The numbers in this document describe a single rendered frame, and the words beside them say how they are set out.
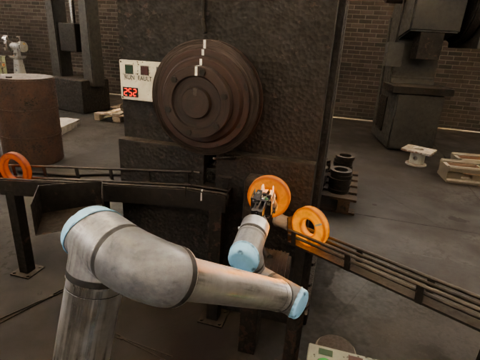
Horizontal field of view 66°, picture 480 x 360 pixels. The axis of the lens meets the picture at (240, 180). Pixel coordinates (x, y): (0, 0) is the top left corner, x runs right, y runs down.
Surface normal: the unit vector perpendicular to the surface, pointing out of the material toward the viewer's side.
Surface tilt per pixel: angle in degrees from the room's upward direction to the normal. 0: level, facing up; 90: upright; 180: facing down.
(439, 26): 92
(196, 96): 90
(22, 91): 90
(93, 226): 30
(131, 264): 56
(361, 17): 90
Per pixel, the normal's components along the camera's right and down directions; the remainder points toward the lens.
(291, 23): -0.27, 0.33
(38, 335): 0.05, -0.93
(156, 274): 0.33, -0.07
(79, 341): 0.15, 0.20
